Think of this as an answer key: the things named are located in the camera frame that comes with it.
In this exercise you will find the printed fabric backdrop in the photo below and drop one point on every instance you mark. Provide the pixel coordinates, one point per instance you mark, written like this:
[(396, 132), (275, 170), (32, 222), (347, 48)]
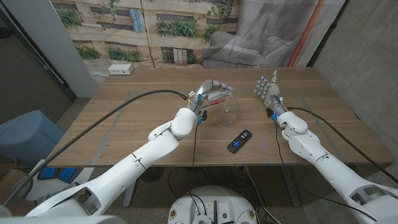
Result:
[(186, 46)]

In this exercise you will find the grey tape strip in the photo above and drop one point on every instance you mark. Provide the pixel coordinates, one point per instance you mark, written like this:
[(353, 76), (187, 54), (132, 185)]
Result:
[(109, 133), (306, 99)]

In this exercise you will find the blue-grey storage bin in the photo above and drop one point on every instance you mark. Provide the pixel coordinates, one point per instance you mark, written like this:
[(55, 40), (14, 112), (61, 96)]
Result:
[(28, 137)]

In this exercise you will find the white pillar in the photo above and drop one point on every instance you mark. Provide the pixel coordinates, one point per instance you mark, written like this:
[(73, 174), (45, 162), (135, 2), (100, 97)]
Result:
[(53, 46)]

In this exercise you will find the clear plastic beaker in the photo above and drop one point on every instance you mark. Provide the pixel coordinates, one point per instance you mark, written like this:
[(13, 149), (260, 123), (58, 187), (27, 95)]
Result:
[(228, 118)]

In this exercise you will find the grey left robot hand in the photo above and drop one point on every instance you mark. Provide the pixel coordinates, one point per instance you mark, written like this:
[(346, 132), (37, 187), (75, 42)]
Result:
[(208, 91)]

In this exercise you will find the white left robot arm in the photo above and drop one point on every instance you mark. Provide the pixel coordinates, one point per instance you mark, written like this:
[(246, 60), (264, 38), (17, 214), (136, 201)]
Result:
[(140, 155)]

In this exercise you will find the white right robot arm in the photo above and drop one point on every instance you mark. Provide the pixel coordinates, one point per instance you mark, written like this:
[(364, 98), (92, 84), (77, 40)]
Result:
[(329, 169)]

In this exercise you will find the white table leg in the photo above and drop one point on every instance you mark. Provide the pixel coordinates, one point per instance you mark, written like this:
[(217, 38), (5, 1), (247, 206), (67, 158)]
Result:
[(292, 189), (129, 197)]

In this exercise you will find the white power strip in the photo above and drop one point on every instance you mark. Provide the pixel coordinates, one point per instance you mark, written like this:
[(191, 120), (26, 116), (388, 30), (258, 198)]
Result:
[(120, 69)]

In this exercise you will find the black round floor fan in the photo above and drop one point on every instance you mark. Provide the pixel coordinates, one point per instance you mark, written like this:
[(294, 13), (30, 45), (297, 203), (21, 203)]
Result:
[(152, 174)]

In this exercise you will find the black TV remote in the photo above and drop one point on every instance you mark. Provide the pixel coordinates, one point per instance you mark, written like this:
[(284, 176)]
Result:
[(239, 141)]

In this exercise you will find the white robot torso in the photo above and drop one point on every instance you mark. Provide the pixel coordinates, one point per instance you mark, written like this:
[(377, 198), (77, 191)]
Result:
[(214, 199)]

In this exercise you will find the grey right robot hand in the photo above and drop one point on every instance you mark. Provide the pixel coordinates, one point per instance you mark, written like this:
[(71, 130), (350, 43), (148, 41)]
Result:
[(273, 93)]

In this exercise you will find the white base with blue panels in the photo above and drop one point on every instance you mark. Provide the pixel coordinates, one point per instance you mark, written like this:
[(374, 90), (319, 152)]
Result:
[(59, 173)]

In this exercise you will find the black backdrop stand pole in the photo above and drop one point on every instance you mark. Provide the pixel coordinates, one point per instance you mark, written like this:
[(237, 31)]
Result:
[(329, 31)]

